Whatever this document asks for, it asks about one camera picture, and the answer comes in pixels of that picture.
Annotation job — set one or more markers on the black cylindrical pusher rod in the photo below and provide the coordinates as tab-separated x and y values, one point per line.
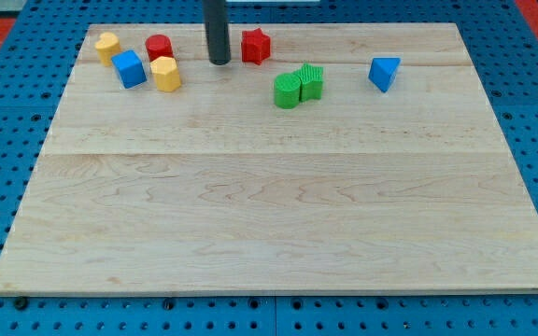
217	31

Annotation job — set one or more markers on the yellow hexagon block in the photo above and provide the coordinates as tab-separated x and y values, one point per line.
165	74

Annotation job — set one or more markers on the red star block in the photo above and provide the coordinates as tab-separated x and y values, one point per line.
255	46

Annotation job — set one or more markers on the red cylinder block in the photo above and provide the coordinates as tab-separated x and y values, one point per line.
159	46

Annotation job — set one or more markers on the blue cube block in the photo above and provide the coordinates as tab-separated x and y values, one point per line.
129	69

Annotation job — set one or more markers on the green cylinder block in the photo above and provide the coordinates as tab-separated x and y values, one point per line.
287	89

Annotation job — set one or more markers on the yellow heart block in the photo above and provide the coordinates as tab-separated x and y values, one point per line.
107	46

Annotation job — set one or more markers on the green star block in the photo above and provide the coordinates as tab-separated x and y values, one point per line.
311	77

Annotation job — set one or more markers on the blue triangle block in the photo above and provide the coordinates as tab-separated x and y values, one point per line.
383	72

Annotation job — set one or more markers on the light wooden board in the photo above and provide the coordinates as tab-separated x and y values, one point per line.
213	190

